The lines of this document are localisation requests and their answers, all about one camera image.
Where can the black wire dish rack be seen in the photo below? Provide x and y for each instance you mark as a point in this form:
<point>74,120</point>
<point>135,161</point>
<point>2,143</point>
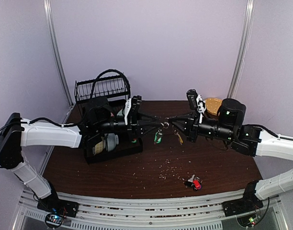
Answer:
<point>110,83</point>

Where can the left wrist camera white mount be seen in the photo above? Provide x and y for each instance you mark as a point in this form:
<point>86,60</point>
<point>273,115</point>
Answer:
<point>131,110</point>

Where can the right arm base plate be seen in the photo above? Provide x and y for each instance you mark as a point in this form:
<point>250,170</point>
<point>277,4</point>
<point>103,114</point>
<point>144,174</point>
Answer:
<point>240,206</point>

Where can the key bunch with red tag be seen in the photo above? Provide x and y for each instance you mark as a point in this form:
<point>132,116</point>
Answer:
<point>194,182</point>

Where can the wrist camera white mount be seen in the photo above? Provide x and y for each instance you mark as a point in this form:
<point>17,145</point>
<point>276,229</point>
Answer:
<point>131,110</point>
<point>196,101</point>

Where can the round circuit board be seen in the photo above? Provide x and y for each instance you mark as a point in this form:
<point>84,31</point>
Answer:
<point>248,221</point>
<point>54,221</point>

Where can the black tray with dishes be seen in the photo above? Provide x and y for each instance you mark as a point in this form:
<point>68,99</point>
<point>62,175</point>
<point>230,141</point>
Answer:
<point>104,133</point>

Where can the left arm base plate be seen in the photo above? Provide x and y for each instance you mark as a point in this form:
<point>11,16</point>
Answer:
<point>60,207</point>

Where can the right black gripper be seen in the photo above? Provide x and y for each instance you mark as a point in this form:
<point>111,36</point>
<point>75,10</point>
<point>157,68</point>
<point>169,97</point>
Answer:
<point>192,128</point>

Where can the right round circuit board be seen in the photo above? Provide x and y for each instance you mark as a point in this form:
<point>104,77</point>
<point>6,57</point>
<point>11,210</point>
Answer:
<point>248,221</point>

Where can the keyring with green tag keys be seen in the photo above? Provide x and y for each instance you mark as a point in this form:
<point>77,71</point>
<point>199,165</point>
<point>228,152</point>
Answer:
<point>159,133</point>

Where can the aluminium corner post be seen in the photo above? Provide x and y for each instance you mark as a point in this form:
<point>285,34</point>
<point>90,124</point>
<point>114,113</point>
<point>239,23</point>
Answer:
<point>57,57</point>
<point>244,43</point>

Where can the right aluminium corner post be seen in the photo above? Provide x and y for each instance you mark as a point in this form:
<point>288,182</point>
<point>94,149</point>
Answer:
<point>244,43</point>

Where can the silver key with ring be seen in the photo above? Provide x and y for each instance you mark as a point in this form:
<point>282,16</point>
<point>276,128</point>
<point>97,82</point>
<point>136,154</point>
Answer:
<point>176,133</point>

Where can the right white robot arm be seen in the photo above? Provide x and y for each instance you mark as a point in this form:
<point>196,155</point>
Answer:
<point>251,140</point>

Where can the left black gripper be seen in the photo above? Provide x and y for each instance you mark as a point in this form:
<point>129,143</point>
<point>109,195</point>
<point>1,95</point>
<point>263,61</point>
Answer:
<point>135,123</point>

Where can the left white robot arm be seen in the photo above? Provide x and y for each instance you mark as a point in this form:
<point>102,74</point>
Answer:
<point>19,132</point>

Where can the left round circuit board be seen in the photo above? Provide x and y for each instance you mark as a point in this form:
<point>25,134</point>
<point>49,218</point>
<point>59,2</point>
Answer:
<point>54,221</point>

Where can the aluminium rail frame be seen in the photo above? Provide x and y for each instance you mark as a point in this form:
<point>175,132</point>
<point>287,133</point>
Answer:
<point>183,213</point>

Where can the left aluminium corner post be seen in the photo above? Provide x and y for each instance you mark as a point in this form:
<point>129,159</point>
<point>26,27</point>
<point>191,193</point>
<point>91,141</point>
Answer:
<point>57,57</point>

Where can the yellow round plate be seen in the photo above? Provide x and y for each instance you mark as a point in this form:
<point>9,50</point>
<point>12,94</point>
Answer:
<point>213,105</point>

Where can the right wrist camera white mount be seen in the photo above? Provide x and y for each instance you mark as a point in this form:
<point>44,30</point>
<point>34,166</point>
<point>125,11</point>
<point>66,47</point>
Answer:
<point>196,101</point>

